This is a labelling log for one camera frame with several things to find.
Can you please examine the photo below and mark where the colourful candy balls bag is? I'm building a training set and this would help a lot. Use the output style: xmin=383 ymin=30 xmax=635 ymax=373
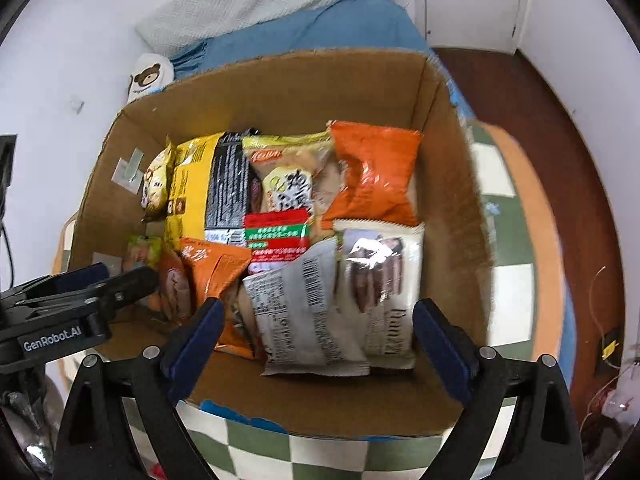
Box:
xmin=122 ymin=235 xmax=163 ymax=272

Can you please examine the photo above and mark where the brown snack pack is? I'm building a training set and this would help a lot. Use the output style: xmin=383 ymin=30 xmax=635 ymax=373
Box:
xmin=158 ymin=248 xmax=192 ymax=322

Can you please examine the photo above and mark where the orange pastry snack pack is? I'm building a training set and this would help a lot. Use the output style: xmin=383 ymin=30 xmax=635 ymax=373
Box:
xmin=180 ymin=237 xmax=259 ymax=361

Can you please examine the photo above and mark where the white chocolate biscuit pack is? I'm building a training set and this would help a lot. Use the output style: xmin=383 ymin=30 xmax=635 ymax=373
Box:
xmin=333 ymin=219 xmax=424 ymax=370

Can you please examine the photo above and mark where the panda mushroom snack pack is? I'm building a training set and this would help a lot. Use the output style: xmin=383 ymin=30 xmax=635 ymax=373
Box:
xmin=141 ymin=138 xmax=176 ymax=221

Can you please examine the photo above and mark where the white grey snack pack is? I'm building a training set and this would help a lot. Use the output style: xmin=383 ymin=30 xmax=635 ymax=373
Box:
xmin=243 ymin=237 xmax=370 ymax=377

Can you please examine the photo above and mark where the yellow black snack bag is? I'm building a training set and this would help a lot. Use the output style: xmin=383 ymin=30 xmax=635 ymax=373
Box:
xmin=164 ymin=128 xmax=262 ymax=250

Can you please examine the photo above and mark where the red green snack bar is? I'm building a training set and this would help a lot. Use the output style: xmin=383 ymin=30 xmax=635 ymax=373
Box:
xmin=244 ymin=208 xmax=310 ymax=274

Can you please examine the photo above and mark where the yellow cracker bag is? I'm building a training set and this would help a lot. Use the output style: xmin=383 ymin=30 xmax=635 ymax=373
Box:
xmin=243 ymin=131 xmax=342 ymax=243

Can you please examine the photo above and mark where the green white checkered mat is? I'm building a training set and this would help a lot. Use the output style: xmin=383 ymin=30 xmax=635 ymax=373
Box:
xmin=177 ymin=120 xmax=575 ymax=479

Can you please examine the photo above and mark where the cardboard milk box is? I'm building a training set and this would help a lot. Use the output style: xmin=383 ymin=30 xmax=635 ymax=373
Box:
xmin=70 ymin=49 xmax=491 ymax=439

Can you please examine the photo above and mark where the bear print bolster pillow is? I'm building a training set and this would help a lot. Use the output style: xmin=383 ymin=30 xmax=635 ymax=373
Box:
xmin=127 ymin=53 xmax=175 ymax=103

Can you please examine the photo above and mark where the white door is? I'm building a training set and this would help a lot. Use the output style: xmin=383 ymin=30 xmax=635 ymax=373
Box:
xmin=416 ymin=0 xmax=529 ymax=54

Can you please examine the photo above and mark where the white cable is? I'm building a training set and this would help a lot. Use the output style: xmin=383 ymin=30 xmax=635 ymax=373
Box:
xmin=579 ymin=264 xmax=637 ymax=421

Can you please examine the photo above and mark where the black cable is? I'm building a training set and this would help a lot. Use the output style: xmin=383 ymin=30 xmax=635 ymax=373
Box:
xmin=0 ymin=134 xmax=19 ymax=291

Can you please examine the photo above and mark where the white wall socket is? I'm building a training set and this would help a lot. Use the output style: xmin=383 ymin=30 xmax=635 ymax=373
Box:
xmin=70 ymin=96 xmax=85 ymax=115

